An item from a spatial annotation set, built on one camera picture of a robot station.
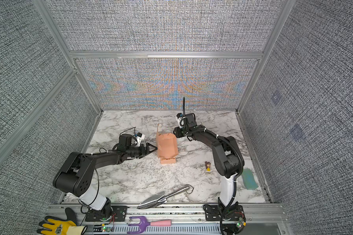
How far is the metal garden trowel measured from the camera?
775mm

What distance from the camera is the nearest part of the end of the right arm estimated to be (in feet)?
2.54

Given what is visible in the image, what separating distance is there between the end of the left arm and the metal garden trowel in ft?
0.75

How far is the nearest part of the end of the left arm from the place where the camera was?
30.0 inches

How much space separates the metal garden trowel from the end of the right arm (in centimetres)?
28
